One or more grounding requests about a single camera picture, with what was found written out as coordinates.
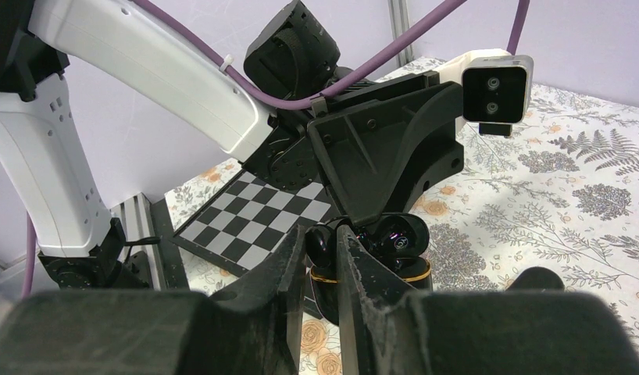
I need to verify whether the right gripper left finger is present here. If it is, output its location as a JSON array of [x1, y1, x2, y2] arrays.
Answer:
[[0, 226, 305, 374]]

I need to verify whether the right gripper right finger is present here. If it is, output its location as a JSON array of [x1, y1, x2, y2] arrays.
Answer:
[[337, 226, 639, 374]]

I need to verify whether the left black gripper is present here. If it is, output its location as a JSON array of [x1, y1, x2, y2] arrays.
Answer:
[[244, 71, 464, 226]]

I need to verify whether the black earbud charging case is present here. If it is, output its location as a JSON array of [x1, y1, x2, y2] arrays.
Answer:
[[309, 255, 433, 326]]

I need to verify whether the black oval case lid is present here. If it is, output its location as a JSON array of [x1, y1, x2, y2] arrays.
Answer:
[[356, 212, 430, 257]]

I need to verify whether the black earbud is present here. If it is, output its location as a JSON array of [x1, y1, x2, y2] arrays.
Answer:
[[305, 224, 337, 269]]

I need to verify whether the black white checkerboard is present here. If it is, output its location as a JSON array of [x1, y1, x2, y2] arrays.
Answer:
[[174, 172, 337, 277]]

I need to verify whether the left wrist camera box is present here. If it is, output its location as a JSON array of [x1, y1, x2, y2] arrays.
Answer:
[[434, 48, 534, 138]]

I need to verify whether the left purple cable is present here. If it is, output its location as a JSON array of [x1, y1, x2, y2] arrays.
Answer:
[[19, 0, 530, 302]]

